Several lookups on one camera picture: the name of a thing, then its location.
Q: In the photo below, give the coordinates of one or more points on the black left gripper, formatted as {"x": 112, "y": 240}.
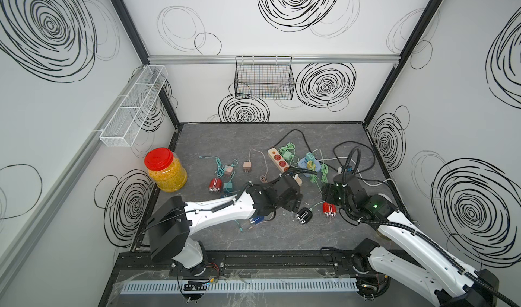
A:
{"x": 294, "y": 202}

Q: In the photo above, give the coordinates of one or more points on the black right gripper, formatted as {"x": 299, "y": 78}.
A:
{"x": 327, "y": 192}

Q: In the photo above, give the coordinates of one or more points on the pink usb charger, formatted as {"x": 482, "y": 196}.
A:
{"x": 228, "y": 171}
{"x": 247, "y": 166}

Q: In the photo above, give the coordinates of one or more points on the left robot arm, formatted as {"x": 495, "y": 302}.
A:
{"x": 170, "y": 228}

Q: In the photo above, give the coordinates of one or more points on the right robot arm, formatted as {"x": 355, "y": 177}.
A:
{"x": 434, "y": 273}

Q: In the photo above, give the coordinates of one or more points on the beige power strip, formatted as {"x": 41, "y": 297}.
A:
{"x": 280, "y": 162}

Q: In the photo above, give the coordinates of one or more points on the green USB charger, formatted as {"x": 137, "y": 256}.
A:
{"x": 288, "y": 156}

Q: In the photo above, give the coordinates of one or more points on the blue power strip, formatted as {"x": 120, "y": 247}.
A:
{"x": 310, "y": 162}

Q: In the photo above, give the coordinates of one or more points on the clear jar of yellow flakes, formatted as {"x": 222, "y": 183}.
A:
{"x": 165, "y": 168}

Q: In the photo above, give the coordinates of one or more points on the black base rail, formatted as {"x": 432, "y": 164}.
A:
{"x": 219, "y": 262}

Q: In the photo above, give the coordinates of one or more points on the black wire basket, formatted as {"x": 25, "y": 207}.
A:
{"x": 264, "y": 81}

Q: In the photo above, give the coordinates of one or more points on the white slotted cable duct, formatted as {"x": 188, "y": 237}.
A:
{"x": 294, "y": 285}

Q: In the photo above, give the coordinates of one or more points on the white wire shelf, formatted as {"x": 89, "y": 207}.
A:
{"x": 135, "y": 106}

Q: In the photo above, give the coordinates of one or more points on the aluminium wall rail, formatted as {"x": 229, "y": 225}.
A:
{"x": 276, "y": 59}

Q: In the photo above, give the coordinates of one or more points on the black corner frame post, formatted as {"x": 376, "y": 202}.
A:
{"x": 143, "y": 55}

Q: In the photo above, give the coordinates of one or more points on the right black corner post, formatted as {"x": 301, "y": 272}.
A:
{"x": 420, "y": 27}

